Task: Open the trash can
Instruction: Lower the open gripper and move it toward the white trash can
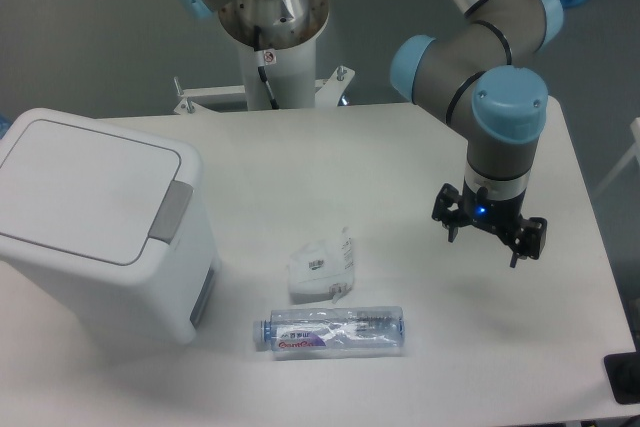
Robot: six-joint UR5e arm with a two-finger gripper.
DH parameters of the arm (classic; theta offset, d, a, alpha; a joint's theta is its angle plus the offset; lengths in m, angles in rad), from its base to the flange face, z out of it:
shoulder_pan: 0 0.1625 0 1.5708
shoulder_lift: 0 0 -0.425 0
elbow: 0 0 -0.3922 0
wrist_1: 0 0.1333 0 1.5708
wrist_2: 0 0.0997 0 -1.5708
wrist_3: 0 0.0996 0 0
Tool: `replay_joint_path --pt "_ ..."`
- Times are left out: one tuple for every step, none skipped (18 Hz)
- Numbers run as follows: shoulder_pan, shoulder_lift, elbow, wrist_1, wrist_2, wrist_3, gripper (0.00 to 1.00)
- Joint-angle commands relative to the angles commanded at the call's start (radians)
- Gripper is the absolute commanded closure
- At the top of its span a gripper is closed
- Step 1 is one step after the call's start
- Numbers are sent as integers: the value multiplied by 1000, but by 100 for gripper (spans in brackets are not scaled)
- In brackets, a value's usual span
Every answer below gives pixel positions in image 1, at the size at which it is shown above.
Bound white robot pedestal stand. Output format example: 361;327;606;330
174;0;355;114

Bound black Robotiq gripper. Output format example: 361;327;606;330
432;174;547;268

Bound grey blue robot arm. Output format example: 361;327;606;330
179;0;564;260

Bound crushed clear plastic bottle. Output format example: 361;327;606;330
252;306;405;359

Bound white frame at right edge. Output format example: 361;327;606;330
593;117;639;198

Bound white push-lid trash can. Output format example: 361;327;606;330
1;108;220;344

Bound black device at table edge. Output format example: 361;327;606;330
603;352;639;405

